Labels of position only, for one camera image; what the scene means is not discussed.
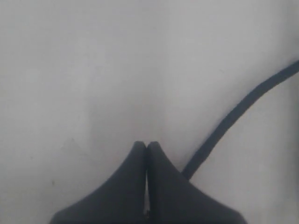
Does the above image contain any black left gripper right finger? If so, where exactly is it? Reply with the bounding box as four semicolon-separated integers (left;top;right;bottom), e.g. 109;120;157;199
147;141;246;224

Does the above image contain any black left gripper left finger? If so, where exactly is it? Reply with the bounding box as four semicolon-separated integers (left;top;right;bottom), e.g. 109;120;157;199
50;141;147;224

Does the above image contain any black rope strand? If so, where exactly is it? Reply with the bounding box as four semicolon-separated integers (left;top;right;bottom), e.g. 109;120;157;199
181;59;299;182

